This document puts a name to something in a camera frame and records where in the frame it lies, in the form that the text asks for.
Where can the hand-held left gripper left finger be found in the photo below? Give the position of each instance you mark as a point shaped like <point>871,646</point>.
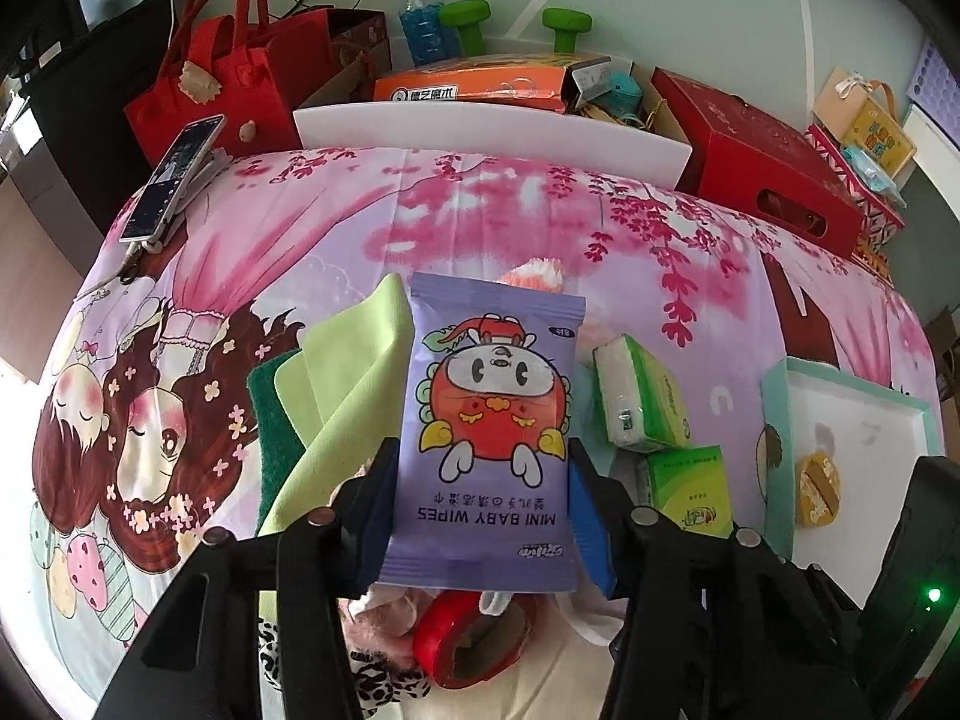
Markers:
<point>375,532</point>

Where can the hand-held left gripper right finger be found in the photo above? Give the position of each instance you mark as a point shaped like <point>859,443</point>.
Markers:
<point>592,540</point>

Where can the green tissue pack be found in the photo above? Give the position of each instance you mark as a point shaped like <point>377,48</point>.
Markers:
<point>690,487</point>
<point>652,390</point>

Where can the teal and white tray box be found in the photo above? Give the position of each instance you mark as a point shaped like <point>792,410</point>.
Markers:
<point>847,405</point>

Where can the leopard print scrunchie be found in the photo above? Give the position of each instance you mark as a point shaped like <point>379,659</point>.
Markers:
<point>382,690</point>

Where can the light green microfiber cloth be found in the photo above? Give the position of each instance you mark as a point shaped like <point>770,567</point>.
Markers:
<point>352,367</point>

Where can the purple baby wipes packet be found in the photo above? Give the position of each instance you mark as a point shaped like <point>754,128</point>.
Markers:
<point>487,390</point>

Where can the pink plush item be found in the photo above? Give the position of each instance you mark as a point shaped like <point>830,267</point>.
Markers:
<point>379,607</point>

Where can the red tape roll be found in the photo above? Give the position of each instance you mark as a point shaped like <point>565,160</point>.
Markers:
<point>442,634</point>

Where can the green scouring sponge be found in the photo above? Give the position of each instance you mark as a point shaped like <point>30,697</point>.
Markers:
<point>270,420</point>

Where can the brown cardboard box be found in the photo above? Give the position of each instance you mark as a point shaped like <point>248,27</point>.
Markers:
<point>945,345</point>

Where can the pink white knitted cloth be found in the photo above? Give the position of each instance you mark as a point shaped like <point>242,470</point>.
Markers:
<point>536,275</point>

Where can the printed cartoon blanket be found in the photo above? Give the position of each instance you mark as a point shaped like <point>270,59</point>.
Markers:
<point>525,225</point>

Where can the pink patterned box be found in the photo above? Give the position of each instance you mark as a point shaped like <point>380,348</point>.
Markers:
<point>862,206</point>

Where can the light blue packet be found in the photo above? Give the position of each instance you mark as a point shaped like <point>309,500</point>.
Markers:
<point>870,172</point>

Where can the white phone stand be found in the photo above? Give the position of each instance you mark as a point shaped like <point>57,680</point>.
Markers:
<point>206,172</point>

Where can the white storage box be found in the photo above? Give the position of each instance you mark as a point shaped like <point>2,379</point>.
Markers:
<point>450,131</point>

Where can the smartphone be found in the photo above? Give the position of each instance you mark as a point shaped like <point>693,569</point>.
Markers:
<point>169,180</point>

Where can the brown wooden panel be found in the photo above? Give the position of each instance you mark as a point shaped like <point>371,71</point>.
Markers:
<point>37,270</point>

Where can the red gift box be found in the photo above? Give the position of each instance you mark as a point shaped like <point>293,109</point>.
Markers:
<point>735,135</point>

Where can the purple dotted board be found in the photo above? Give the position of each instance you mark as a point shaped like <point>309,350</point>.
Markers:
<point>937,82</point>

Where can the teal item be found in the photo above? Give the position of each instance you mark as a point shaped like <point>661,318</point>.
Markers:
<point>622,90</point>

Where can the orange cardboard box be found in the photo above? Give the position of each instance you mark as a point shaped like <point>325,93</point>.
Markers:
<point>465,82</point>

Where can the red felt handbag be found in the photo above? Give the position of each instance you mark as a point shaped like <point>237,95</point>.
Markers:
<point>225,82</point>

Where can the dark red paper bag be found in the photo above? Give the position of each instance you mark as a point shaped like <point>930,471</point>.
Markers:
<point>360,37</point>

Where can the plastic bottle with blue liquid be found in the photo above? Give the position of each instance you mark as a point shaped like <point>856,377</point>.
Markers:
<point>427,30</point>

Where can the green dumbbell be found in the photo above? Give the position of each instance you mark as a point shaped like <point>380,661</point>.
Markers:
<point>461,15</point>
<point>566,21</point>

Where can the black cabinet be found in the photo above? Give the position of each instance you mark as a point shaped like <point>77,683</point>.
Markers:
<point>82,90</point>

